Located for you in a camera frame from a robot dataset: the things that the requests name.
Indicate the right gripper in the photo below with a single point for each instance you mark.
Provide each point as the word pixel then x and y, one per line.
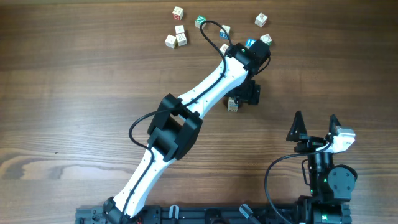
pixel 293 137

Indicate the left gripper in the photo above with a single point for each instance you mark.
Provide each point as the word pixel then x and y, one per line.
pixel 253 98

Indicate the wooden base block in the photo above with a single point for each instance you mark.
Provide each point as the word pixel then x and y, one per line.
pixel 233 108

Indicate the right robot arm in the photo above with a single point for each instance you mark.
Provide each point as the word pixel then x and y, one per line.
pixel 330 185

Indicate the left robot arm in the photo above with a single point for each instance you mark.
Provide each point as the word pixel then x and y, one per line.
pixel 177 122

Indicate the blue L block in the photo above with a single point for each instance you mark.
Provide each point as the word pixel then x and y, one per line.
pixel 250 42

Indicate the green-sided block right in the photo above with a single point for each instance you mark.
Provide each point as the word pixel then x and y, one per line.
pixel 267 39

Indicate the wooden picture block centre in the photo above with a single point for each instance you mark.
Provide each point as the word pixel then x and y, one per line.
pixel 224 48

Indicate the wooden picture block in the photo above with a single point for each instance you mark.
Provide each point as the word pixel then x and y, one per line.
pixel 261 19
pixel 224 48

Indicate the blue H block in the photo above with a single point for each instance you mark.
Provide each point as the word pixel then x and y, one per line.
pixel 224 31

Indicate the wooden picture block top right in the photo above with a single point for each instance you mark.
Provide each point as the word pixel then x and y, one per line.
pixel 261 19

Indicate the green N block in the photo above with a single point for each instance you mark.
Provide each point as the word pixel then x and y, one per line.
pixel 199 21

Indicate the red-edged block left cluster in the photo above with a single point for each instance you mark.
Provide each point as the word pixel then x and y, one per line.
pixel 179 29

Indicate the plain wooden block far left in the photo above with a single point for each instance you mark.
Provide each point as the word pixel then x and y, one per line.
pixel 171 41

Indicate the red-sided block top left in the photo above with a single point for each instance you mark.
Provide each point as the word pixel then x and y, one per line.
pixel 177 13

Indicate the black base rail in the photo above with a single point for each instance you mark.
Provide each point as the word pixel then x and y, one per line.
pixel 189 215

